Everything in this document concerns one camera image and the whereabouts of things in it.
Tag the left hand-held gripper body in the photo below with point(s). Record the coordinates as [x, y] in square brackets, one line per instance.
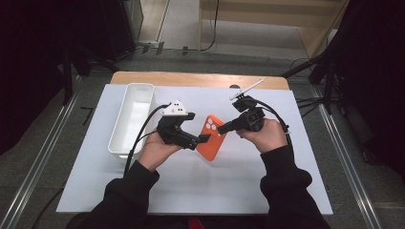
[173, 130]

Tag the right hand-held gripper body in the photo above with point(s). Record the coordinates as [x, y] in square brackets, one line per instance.
[253, 119]

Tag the orange phone case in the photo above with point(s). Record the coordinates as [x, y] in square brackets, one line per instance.
[211, 149]

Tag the white plastic storage box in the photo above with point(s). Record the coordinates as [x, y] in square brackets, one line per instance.
[133, 120]

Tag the person's right hand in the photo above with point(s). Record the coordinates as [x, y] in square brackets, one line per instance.
[269, 136]

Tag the person's left hand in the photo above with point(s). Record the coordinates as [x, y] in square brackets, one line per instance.
[156, 152]

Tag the wooden table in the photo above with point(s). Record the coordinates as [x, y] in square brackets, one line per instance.
[191, 79]

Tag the black round table grommet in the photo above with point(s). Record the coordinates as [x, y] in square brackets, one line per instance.
[234, 86]

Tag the white board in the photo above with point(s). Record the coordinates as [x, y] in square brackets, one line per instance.
[197, 184]

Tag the black tripod stand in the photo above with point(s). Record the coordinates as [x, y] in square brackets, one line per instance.
[328, 82]

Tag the person's lap dark clothing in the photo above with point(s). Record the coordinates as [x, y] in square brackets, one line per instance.
[223, 223]

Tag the light wooden shelf unit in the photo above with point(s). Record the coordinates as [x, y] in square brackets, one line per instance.
[318, 35]

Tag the black metal stand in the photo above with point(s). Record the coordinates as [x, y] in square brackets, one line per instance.
[67, 82]

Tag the black curtain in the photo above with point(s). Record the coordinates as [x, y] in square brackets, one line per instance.
[28, 63]
[382, 79]

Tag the metal floor rail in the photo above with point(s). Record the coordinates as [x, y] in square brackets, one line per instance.
[347, 165]
[38, 165]

